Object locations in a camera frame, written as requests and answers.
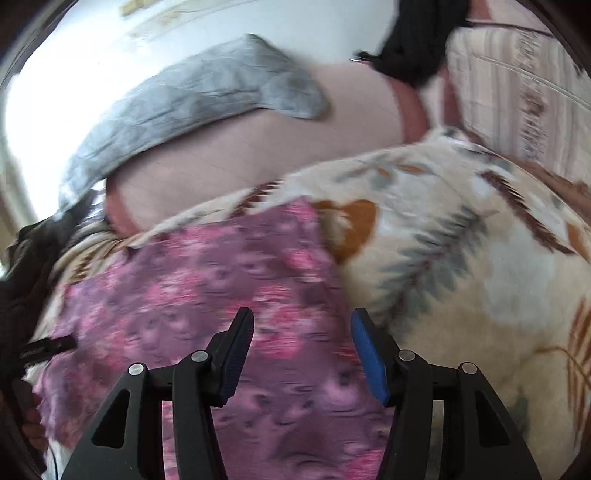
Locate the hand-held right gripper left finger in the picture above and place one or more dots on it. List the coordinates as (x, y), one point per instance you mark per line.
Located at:
(235, 364)

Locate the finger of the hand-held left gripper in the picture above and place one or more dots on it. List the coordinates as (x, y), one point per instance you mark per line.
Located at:
(46, 348)

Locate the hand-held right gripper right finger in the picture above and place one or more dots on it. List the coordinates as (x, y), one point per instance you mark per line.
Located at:
(369, 364)

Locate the black cloth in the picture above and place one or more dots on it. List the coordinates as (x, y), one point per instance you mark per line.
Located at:
(415, 46)

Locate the cream leaf-print blanket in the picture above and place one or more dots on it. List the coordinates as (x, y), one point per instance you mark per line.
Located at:
(461, 277)

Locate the striped floral pillow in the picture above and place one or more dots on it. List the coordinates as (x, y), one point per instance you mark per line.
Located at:
(498, 92)

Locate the purple floral shirt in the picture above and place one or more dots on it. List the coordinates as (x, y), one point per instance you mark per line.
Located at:
(184, 286)

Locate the person's left hand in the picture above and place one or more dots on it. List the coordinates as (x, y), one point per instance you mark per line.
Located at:
(33, 429)

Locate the pink padded headboard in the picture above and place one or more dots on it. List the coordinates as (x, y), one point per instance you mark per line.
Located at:
(277, 157)

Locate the grey quilted cloth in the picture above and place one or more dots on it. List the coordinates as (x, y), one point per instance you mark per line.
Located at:
(184, 101)

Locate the dark grey clothing pile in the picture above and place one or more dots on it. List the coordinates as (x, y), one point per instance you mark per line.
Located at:
(41, 240)

